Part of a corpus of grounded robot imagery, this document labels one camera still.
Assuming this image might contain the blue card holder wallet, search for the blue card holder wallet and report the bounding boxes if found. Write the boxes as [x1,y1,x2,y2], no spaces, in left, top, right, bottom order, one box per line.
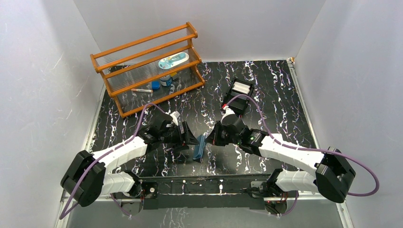
[192,134,206,162]

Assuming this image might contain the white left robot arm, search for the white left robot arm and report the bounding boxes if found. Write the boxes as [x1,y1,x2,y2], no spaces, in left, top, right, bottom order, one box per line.
[60,112,199,207]

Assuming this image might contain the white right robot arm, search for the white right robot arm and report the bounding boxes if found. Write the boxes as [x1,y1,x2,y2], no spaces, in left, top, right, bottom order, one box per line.
[205,108,355,203]

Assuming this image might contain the black card tray box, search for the black card tray box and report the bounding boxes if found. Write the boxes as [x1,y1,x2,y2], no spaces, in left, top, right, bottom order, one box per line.
[221,78,254,115]

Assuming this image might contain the white orange marker pen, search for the white orange marker pen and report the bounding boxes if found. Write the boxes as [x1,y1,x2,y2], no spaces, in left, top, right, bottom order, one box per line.
[131,88,153,93]

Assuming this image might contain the blue small box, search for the blue small box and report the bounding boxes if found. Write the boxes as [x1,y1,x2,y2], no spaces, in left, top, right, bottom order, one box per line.
[151,81,161,91]

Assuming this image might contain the small blue lidded jar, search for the small blue lidded jar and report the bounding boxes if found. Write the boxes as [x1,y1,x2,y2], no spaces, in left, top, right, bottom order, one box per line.
[159,75,173,87]

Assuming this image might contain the orange wooden shelf rack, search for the orange wooden shelf rack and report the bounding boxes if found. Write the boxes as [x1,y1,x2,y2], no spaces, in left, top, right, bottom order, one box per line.
[90,22,205,117]

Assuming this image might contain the white blue packaged item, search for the white blue packaged item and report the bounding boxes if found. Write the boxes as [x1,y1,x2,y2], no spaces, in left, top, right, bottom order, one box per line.
[158,52,189,70]

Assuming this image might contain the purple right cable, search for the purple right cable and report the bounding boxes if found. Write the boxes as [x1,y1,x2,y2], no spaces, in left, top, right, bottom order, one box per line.
[224,94,380,197]

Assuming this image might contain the purple cable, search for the purple cable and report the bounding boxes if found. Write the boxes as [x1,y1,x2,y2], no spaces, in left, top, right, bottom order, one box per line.
[224,94,380,197]
[59,103,172,220]

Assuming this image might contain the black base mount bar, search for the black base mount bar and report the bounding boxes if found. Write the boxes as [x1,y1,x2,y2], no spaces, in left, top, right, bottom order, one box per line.
[112,174,300,211]

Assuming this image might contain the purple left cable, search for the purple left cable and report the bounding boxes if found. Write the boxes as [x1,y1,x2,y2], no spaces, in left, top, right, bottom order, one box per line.
[59,103,172,220]

